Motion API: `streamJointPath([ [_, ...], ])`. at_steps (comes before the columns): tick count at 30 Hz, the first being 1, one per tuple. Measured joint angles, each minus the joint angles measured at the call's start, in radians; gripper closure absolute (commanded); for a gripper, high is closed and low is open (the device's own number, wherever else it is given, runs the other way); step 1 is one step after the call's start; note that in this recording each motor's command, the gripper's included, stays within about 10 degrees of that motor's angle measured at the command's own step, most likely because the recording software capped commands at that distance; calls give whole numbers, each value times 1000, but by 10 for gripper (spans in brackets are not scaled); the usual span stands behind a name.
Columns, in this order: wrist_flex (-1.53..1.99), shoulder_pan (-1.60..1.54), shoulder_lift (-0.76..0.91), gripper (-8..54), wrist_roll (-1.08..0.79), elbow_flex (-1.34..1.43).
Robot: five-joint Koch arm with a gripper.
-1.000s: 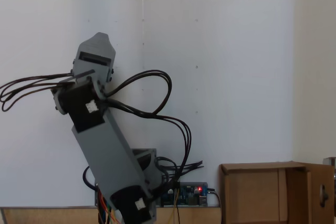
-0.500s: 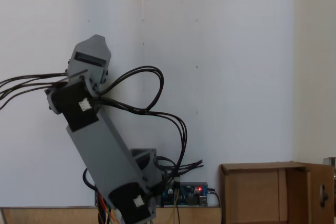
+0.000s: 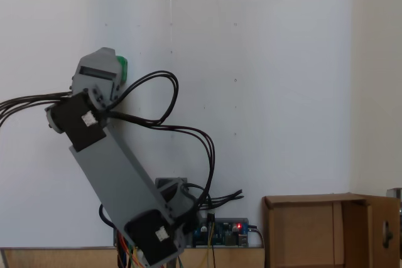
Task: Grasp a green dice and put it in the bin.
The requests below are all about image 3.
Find grey teardrop gripper finger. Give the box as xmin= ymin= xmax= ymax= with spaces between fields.
xmin=74 ymin=47 xmax=122 ymax=102

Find green dice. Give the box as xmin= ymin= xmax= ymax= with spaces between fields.
xmin=114 ymin=55 xmax=129 ymax=85

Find blue circuit board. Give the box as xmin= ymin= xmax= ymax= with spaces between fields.
xmin=190 ymin=217 xmax=249 ymax=247

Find grey board mounting plate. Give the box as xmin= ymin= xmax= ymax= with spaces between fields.
xmin=112 ymin=216 xmax=251 ymax=249

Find brown cardboard box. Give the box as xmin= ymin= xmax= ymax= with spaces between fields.
xmin=262 ymin=192 xmax=402 ymax=268

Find black three-wire servo cable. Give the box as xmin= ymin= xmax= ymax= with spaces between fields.
xmin=105 ymin=71 xmax=218 ymax=211
xmin=196 ymin=188 xmax=245 ymax=211
xmin=0 ymin=91 xmax=73 ymax=129

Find thick black cable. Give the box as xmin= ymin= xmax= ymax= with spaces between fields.
xmin=99 ymin=203 xmax=116 ymax=228

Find long yellow wire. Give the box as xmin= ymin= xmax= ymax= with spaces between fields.
xmin=202 ymin=220 xmax=216 ymax=268

